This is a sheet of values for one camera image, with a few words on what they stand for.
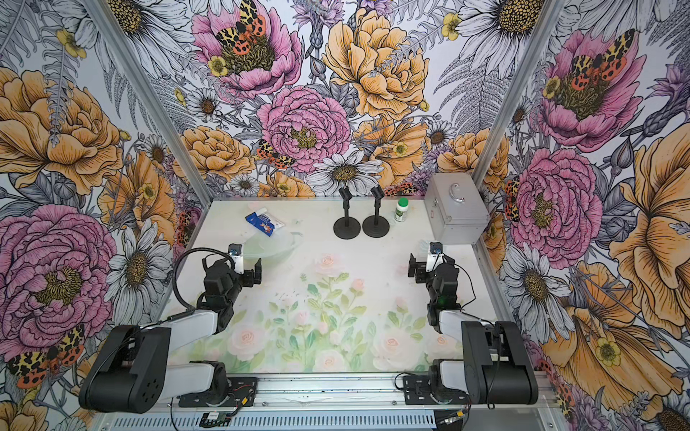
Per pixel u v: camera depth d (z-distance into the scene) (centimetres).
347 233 109
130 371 43
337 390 76
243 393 73
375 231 112
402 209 108
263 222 110
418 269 82
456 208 99
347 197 97
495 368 43
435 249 76
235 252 78
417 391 73
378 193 97
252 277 82
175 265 104
